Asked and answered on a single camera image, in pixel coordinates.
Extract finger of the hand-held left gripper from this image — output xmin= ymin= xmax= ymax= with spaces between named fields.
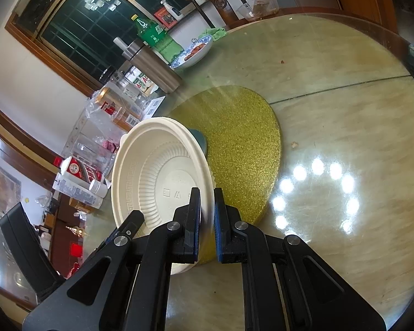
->
xmin=103 ymin=210 xmax=145 ymax=245

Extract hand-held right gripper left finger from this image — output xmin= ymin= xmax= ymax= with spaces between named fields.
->
xmin=22 ymin=187 xmax=202 ymax=331

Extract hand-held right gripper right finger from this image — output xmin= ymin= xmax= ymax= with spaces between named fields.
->
xmin=214 ymin=188 xmax=392 ymax=331

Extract wooden side cabinet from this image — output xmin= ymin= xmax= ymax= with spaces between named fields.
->
xmin=38 ymin=193 xmax=90 ymax=283

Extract small white jar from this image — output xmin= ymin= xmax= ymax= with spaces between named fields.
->
xmin=89 ymin=179 xmax=110 ymax=195

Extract small gold box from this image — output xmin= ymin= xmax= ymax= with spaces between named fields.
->
xmin=71 ymin=196 xmax=94 ymax=212

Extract white tube bottle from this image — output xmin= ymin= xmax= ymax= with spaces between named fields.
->
xmin=53 ymin=172 xmax=107 ymax=209

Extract red-white liquor bottle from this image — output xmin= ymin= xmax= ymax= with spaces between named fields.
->
xmin=53 ymin=157 xmax=106 ymax=183

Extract gold glitter round mat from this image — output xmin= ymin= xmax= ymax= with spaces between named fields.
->
xmin=169 ymin=86 xmax=283 ymax=266

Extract clear glass pitcher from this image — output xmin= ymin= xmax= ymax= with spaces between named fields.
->
xmin=64 ymin=129 xmax=123 ymax=176

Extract teal turntable base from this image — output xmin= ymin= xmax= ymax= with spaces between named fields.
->
xmin=188 ymin=128 xmax=208 ymax=156

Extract clear plastic bag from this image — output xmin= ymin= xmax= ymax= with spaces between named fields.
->
xmin=86 ymin=90 xmax=149 ymax=138

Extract amber bottle with red label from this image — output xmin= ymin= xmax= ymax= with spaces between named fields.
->
xmin=93 ymin=88 xmax=142 ymax=130

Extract printed paper leaflet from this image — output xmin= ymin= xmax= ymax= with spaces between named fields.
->
xmin=143 ymin=97 xmax=166 ymax=116

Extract white carton with green print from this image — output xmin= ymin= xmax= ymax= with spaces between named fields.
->
xmin=124 ymin=70 xmax=159 ymax=95

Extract stainless steel thermos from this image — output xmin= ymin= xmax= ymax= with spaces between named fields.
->
xmin=122 ymin=39 xmax=182 ymax=94

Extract blue-white plate with food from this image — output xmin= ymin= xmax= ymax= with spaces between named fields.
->
xmin=171 ymin=35 xmax=214 ymax=69

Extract green soda bottle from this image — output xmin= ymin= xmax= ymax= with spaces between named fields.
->
xmin=131 ymin=14 xmax=183 ymax=63

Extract green cloth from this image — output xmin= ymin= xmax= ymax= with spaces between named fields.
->
xmin=200 ymin=28 xmax=228 ymax=42

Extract red box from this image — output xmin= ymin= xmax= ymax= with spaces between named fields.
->
xmin=154 ymin=9 xmax=176 ymax=28

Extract white spray bottle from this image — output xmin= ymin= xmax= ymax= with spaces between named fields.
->
xmin=160 ymin=0 xmax=183 ymax=21

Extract clear plastic container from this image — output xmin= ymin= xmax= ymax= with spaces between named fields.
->
xmin=235 ymin=0 xmax=280 ymax=20

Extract dark wooden chair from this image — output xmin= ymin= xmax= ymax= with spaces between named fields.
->
xmin=186 ymin=0 xmax=249 ymax=31

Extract framed wall painting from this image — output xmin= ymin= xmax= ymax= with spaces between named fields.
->
xmin=0 ymin=155 xmax=21 ymax=214

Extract barred window with wooden frame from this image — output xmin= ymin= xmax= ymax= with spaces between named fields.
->
xmin=5 ymin=0 xmax=208 ymax=97

